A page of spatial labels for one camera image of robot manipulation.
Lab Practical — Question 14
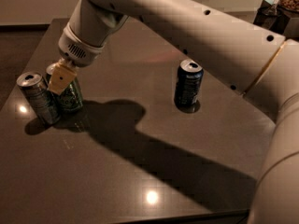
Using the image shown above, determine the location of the green soda can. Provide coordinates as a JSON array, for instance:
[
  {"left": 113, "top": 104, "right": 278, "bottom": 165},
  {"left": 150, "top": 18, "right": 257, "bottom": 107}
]
[{"left": 46, "top": 63, "right": 83, "bottom": 113}]

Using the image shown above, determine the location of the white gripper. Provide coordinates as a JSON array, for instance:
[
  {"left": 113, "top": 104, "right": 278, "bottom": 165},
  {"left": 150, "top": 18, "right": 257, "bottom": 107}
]
[{"left": 48, "top": 0, "right": 128, "bottom": 95}]

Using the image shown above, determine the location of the black snack bag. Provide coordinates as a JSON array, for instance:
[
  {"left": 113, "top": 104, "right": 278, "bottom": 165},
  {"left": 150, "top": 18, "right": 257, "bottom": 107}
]
[{"left": 253, "top": 0, "right": 286, "bottom": 35}]

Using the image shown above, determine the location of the silver redbull can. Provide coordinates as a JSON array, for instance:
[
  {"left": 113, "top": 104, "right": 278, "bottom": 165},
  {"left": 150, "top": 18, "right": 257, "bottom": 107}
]
[{"left": 17, "top": 71, "right": 60, "bottom": 125}]

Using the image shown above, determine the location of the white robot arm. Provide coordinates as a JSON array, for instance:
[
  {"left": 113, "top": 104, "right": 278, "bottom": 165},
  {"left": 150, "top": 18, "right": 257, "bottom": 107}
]
[{"left": 50, "top": 0, "right": 299, "bottom": 224}]

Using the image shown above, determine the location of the dark blue soda can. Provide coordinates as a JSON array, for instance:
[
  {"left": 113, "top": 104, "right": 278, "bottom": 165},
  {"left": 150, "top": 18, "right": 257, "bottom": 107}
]
[{"left": 174, "top": 59, "right": 204, "bottom": 107}]

